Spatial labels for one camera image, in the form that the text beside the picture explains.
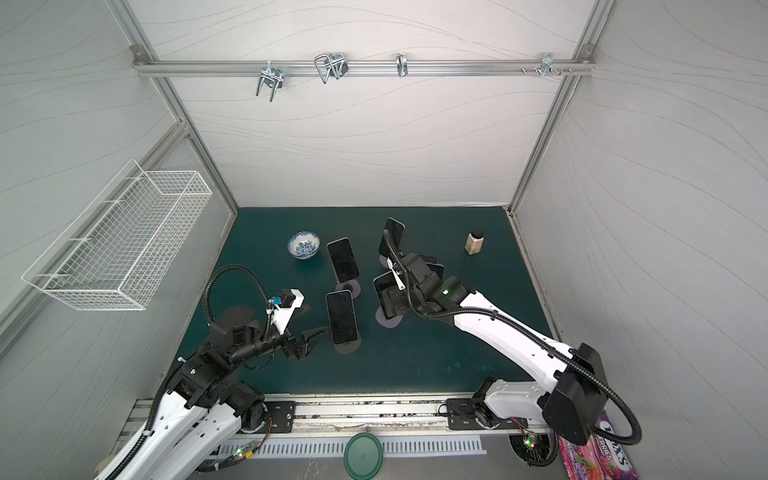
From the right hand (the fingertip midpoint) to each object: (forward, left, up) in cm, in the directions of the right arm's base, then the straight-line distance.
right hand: (400, 285), depth 78 cm
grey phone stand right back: (+19, +7, -16) cm, 26 cm away
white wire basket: (-5, +66, +17) cm, 68 cm away
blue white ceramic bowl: (+24, +37, -15) cm, 47 cm away
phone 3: (+30, +3, -13) cm, 33 cm away
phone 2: (+12, +18, -6) cm, 22 cm away
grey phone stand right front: (-4, +3, -16) cm, 17 cm away
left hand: (-10, +19, +3) cm, 22 cm away
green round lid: (-37, +6, -7) cm, 38 cm away
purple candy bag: (-33, -48, -17) cm, 61 cm away
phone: (-7, +16, -7) cm, 19 cm away
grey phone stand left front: (-12, +15, -16) cm, 25 cm away
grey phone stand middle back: (+9, +17, -17) cm, 25 cm away
